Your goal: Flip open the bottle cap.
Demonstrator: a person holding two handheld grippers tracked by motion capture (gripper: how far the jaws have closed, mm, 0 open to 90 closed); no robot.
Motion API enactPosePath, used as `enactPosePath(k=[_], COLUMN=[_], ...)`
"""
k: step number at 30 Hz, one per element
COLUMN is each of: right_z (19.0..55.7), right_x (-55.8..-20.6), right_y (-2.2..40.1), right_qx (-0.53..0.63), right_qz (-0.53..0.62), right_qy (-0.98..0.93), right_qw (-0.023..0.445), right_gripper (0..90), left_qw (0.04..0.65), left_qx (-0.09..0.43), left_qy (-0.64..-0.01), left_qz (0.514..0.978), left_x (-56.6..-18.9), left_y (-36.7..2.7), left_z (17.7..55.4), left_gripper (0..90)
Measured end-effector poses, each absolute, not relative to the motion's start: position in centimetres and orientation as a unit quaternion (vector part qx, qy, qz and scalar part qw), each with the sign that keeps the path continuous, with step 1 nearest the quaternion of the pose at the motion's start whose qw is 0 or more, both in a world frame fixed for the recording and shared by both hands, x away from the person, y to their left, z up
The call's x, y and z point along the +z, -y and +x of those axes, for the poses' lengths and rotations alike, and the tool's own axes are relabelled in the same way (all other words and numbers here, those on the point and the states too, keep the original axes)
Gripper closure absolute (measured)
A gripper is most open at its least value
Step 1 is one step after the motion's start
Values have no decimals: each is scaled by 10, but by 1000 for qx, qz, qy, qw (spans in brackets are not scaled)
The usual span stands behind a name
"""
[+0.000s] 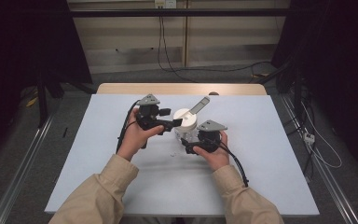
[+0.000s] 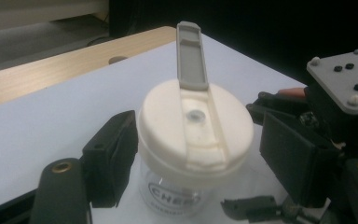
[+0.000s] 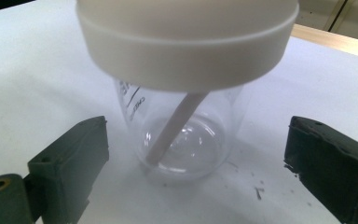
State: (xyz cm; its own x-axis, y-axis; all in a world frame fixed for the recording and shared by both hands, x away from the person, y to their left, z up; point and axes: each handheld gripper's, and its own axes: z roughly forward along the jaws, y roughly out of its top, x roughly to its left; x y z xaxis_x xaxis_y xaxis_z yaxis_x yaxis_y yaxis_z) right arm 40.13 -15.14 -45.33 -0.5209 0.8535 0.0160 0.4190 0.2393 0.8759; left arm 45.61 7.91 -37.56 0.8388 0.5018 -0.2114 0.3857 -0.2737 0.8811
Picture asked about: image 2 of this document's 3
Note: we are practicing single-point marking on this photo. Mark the clear jar with white lid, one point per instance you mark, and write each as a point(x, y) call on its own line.
point(164, 124)

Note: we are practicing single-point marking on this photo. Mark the white table mat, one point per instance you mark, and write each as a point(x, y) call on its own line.
point(43, 130)

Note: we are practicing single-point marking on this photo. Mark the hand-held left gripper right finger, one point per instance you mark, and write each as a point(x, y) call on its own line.
point(295, 155)

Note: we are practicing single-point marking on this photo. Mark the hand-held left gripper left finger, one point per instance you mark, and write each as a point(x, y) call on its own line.
point(108, 161)

